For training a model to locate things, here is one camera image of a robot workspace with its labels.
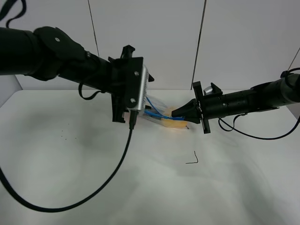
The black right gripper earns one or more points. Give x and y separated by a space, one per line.
197 109

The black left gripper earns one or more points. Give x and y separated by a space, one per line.
125 81

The clear zip bag blue zipper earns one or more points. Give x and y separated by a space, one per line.
154 109

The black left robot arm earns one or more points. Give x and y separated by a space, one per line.
48 52

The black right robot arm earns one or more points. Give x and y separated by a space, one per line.
211 102

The yellow pear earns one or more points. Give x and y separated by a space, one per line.
172 123

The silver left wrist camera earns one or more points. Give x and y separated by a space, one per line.
142 91

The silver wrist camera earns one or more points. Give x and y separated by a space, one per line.
208 91
142 91

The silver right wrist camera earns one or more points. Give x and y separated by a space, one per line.
208 91

